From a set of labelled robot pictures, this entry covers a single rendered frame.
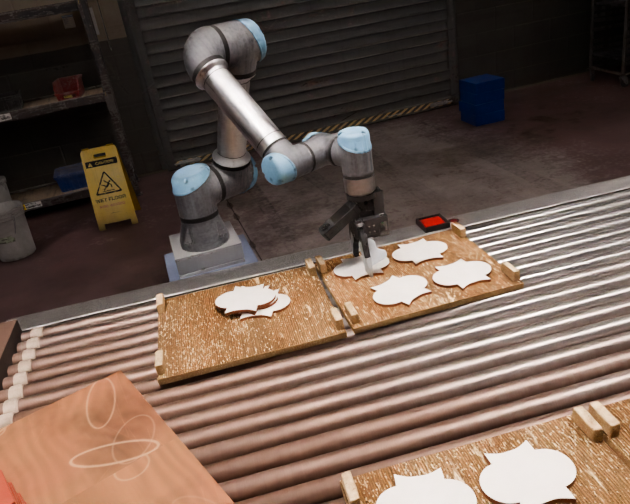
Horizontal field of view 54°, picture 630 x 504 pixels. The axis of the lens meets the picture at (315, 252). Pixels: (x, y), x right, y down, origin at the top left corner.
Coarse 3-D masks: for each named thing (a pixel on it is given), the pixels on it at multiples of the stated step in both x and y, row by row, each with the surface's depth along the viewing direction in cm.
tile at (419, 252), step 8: (424, 240) 166; (400, 248) 163; (408, 248) 163; (416, 248) 162; (424, 248) 161; (432, 248) 161; (440, 248) 160; (392, 256) 160; (400, 256) 159; (408, 256) 159; (416, 256) 158; (424, 256) 157; (432, 256) 157; (440, 256) 156; (416, 264) 155
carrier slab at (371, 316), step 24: (408, 240) 169; (432, 240) 167; (456, 240) 165; (336, 264) 162; (408, 264) 157; (432, 264) 155; (336, 288) 151; (360, 288) 149; (432, 288) 144; (456, 288) 143; (480, 288) 141; (504, 288) 140; (360, 312) 140; (384, 312) 138; (408, 312) 137; (432, 312) 138
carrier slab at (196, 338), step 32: (224, 288) 160; (288, 288) 155; (320, 288) 152; (160, 320) 150; (192, 320) 147; (224, 320) 145; (256, 320) 143; (288, 320) 141; (320, 320) 139; (192, 352) 135; (224, 352) 133; (256, 352) 131; (288, 352) 132; (160, 384) 128
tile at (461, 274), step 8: (456, 264) 151; (464, 264) 151; (472, 264) 150; (480, 264) 149; (488, 264) 149; (440, 272) 149; (448, 272) 148; (456, 272) 148; (464, 272) 147; (472, 272) 146; (480, 272) 146; (488, 272) 145; (440, 280) 145; (448, 280) 145; (456, 280) 144; (464, 280) 144; (472, 280) 143; (480, 280) 143; (488, 280) 143; (464, 288) 141
